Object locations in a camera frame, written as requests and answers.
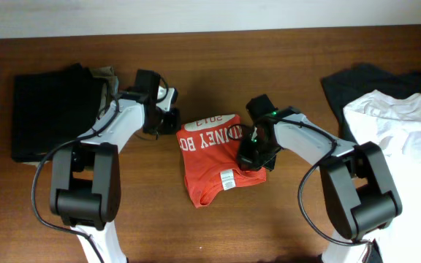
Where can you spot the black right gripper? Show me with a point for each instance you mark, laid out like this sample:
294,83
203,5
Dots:
247,161

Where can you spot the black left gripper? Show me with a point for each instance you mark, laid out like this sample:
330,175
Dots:
175,125

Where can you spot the red orange printed t-shirt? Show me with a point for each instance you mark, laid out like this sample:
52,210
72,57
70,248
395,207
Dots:
209,148

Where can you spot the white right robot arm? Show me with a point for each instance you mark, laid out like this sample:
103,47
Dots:
359,191

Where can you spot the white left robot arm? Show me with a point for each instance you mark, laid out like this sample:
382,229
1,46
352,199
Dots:
85,188

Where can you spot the folded olive grey garment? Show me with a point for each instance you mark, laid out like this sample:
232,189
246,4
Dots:
106,73

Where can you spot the dark green t-shirt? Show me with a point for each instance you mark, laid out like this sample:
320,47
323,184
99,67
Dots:
350,84

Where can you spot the folded black garment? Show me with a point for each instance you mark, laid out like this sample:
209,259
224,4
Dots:
52,108

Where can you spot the white t-shirt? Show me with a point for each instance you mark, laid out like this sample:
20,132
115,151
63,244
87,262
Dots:
395,126

